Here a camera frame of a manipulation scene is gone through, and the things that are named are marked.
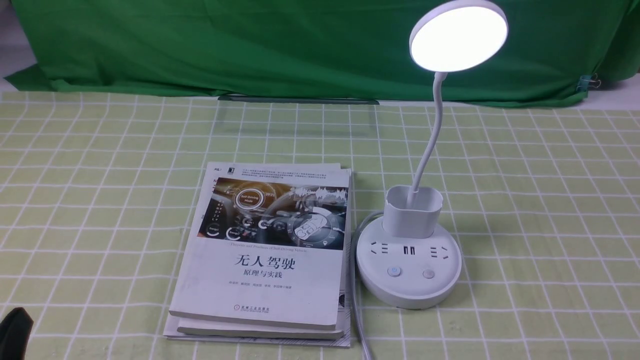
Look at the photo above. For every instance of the white round desk lamp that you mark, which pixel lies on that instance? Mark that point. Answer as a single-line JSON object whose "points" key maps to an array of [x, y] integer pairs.
{"points": [[405, 258]]}

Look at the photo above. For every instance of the top self-driving textbook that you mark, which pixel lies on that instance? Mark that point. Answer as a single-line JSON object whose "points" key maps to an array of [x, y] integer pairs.
{"points": [[260, 280]]}

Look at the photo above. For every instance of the clear acrylic sheet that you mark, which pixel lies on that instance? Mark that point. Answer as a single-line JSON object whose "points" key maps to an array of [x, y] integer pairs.
{"points": [[283, 117]]}

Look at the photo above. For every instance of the green checkered tablecloth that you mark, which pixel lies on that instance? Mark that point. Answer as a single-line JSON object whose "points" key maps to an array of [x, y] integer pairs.
{"points": [[98, 192]]}

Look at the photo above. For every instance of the green backdrop cloth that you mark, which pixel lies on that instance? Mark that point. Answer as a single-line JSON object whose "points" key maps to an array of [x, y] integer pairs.
{"points": [[316, 49]]}

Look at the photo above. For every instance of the green binder clip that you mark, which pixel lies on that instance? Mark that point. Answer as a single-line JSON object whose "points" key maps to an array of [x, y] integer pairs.
{"points": [[588, 82]]}

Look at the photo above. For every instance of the black object at corner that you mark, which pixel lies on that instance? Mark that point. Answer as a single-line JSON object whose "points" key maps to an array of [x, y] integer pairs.
{"points": [[15, 331]]}

